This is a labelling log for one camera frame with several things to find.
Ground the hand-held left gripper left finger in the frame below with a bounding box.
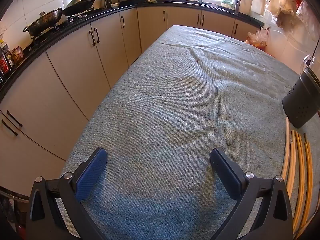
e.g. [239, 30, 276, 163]
[25, 147, 108, 240]

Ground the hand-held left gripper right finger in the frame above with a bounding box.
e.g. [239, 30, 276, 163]
[209, 147, 293, 240]

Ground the row of wooden chopsticks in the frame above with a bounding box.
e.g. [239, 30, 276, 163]
[281, 117, 314, 234]

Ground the dark grey chopstick holder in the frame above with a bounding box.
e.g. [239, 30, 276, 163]
[282, 65, 320, 128]

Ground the row of beige cabinet doors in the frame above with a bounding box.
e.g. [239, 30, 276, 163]
[0, 6, 252, 200]

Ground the black kitchen countertop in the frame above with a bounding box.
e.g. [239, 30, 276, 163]
[0, 0, 265, 100]

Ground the red label sauce bottle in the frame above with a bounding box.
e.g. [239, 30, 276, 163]
[0, 54, 10, 75]

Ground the clear glass mug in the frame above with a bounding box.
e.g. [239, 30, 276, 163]
[300, 54, 314, 74]

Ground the patterned spice container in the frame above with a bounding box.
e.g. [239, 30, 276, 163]
[11, 46, 25, 64]

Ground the black gas stove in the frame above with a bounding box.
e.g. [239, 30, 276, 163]
[31, 7, 97, 43]

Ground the steel wok with food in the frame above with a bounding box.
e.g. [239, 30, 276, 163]
[23, 7, 63, 37]

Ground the black wok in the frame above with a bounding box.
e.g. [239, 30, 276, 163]
[61, 0, 112, 17]

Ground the white cutting board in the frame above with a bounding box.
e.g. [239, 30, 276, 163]
[251, 0, 266, 16]

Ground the bundle of hanging plastic bags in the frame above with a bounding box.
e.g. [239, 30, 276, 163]
[267, 0, 302, 29]

